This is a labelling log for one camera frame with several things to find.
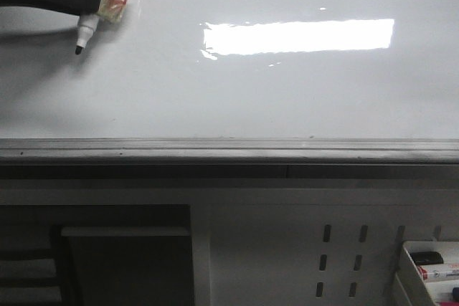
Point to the pink item in bin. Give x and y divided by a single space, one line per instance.
447 303

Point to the white black-tip whiteboard marker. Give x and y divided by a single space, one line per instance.
109 10

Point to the white pegboard panel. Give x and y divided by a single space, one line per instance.
310 246

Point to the white whiteboard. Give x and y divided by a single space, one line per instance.
235 69

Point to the red white marker in bin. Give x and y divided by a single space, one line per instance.
438 272

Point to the grey aluminium marker tray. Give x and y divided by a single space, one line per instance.
225 158

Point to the dark cabinet with white shelf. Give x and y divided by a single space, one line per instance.
96 255

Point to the white plastic storage bin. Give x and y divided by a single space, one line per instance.
410 288

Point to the blue marker in bin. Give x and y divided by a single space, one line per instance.
455 294

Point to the black marker cap in bin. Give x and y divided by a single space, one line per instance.
426 258

